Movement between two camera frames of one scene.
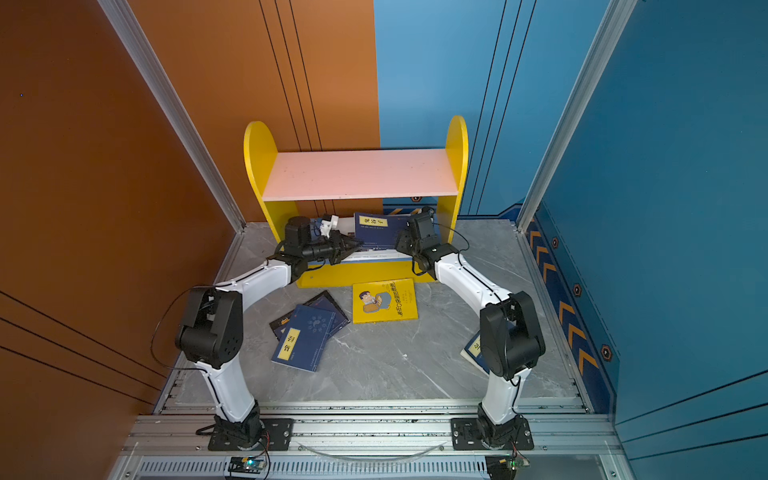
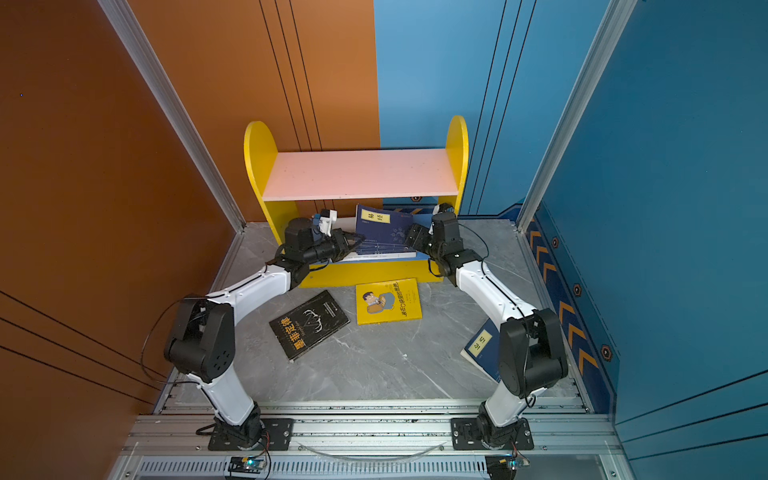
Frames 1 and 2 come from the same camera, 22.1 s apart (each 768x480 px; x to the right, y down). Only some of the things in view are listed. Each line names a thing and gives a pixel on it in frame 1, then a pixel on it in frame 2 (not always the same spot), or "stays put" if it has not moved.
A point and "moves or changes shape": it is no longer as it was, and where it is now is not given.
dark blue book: (304, 338) to (382, 225)
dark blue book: (379, 231) moves or changes shape
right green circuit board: (505, 466) stays put
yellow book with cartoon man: (382, 301) stays put
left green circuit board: (248, 464) stays put
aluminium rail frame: (573, 440) stays put
